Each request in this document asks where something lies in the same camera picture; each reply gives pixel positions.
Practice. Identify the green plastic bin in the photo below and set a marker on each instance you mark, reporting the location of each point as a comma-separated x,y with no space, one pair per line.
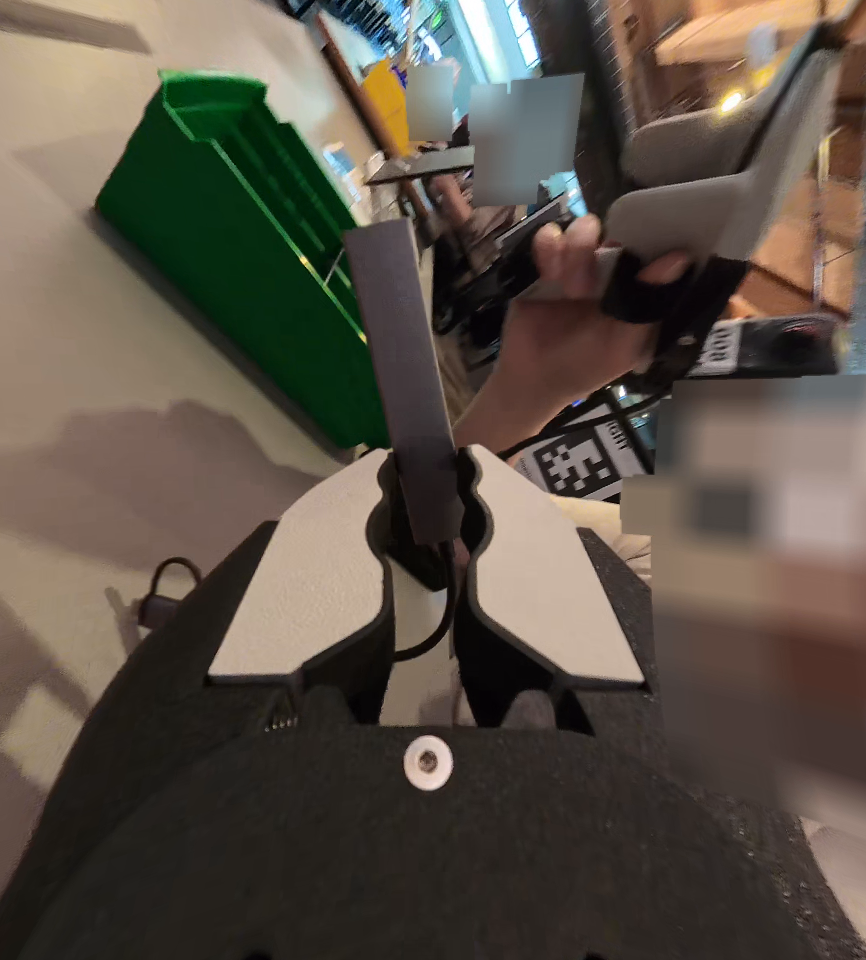
238,247

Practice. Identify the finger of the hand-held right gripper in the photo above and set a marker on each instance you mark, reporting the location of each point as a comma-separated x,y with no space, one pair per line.
530,229

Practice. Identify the person's right forearm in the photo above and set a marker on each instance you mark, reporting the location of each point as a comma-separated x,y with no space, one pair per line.
523,409

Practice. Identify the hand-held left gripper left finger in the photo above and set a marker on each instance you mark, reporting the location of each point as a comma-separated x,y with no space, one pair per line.
305,585

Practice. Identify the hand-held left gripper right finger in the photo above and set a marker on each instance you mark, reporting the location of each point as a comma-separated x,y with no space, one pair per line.
545,592

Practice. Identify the yellow container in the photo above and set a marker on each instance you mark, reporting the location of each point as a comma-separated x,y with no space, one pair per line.
388,105

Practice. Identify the person's right hand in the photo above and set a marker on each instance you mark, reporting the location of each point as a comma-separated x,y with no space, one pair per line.
560,330

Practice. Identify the grey usb hub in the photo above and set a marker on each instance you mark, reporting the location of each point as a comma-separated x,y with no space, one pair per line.
403,360

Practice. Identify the dark background table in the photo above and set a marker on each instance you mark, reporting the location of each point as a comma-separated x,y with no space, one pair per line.
433,161

